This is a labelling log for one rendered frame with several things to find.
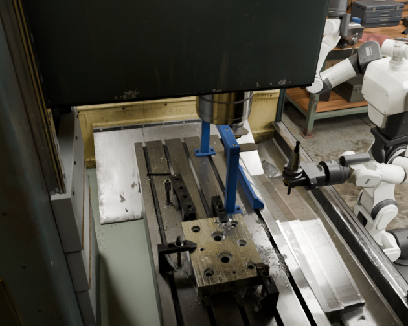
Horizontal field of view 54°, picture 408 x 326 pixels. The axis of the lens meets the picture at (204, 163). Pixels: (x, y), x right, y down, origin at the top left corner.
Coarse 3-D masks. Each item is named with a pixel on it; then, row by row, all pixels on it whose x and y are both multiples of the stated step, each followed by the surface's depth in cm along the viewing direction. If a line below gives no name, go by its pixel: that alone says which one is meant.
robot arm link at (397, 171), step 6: (396, 156) 155; (390, 162) 154; (396, 162) 152; (402, 162) 150; (384, 168) 143; (390, 168) 145; (396, 168) 146; (402, 168) 147; (384, 174) 143; (390, 174) 144; (396, 174) 145; (402, 174) 146; (384, 180) 145; (390, 180) 145; (396, 180) 146; (402, 180) 147
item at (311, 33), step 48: (48, 0) 77; (96, 0) 79; (144, 0) 81; (192, 0) 83; (240, 0) 86; (288, 0) 88; (48, 48) 82; (96, 48) 85; (144, 48) 87; (192, 48) 89; (240, 48) 92; (288, 48) 95; (48, 96) 88; (96, 96) 91; (144, 96) 94
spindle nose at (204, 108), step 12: (204, 96) 106; (216, 96) 104; (228, 96) 104; (240, 96) 105; (252, 96) 110; (204, 108) 108; (216, 108) 106; (228, 108) 106; (240, 108) 107; (204, 120) 111; (216, 120) 109; (228, 120) 108; (240, 120) 110
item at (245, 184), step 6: (240, 168) 179; (240, 174) 177; (240, 180) 178; (246, 180) 171; (246, 186) 171; (246, 192) 172; (252, 192) 165; (252, 198) 165; (258, 198) 166; (252, 204) 166; (258, 204) 165
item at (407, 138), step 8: (376, 128) 188; (376, 136) 186; (384, 136) 182; (376, 144) 188; (384, 144) 181; (392, 144) 180; (376, 152) 190; (384, 152) 185; (376, 160) 192; (384, 160) 187
